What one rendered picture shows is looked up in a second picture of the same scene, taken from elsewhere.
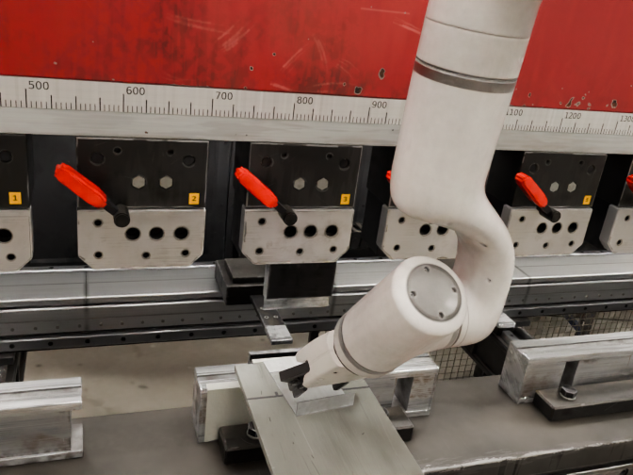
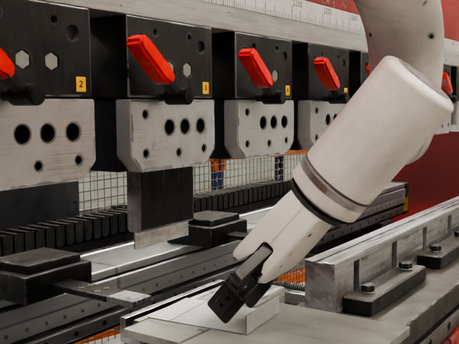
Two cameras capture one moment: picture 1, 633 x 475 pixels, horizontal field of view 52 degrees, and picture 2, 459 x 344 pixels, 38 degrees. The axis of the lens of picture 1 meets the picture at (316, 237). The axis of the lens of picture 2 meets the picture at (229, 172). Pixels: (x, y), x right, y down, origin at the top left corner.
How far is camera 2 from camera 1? 0.52 m
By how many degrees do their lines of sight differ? 37
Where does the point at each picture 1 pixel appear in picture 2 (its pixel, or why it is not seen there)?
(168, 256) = (61, 166)
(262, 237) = (147, 136)
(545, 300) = not seen: hidden behind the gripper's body
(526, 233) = (320, 125)
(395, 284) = (400, 70)
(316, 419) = (268, 330)
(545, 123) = (315, 17)
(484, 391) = not seen: hidden behind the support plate
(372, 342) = (376, 155)
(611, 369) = (376, 265)
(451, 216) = not seen: outside the picture
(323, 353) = (293, 216)
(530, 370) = (337, 276)
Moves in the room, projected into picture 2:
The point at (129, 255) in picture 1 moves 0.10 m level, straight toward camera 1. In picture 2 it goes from (20, 168) to (96, 175)
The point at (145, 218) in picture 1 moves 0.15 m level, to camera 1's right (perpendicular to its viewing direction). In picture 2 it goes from (35, 110) to (182, 108)
